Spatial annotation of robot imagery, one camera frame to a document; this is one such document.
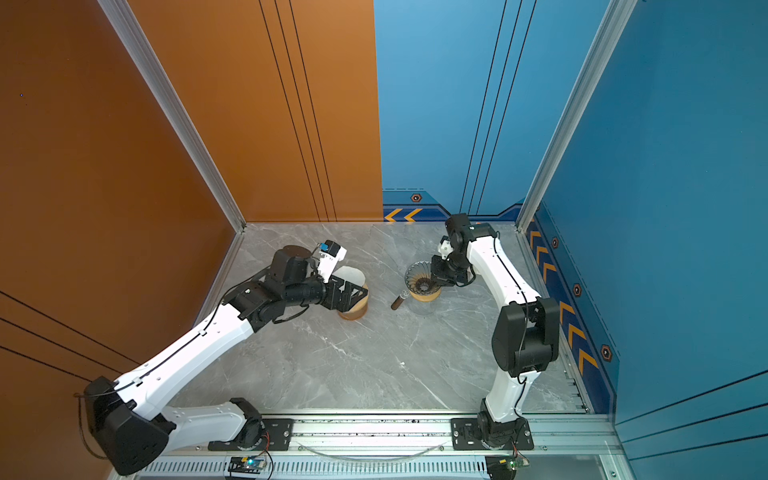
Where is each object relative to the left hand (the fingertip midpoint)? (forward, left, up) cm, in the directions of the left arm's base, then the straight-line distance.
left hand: (357, 283), depth 73 cm
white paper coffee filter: (+9, +4, -9) cm, 13 cm away
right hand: (+8, -20, -11) cm, 24 cm away
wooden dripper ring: (+5, -19, -14) cm, 24 cm away
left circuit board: (-35, +26, -27) cm, 51 cm away
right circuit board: (-34, -36, -26) cm, 56 cm away
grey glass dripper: (+9, -17, -12) cm, 23 cm away
